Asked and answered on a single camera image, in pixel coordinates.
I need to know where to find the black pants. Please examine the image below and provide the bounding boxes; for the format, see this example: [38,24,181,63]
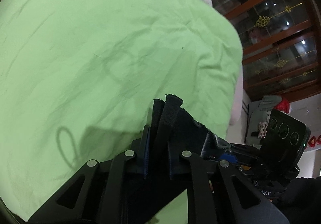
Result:
[151,94,232,159]

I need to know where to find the green bed sheet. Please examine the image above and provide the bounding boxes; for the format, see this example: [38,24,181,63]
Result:
[1,0,243,220]

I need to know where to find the wooden glass cabinet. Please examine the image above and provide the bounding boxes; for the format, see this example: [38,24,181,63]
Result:
[211,0,320,102]

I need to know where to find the black camera box right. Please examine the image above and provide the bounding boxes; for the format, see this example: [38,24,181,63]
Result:
[260,109,311,169]

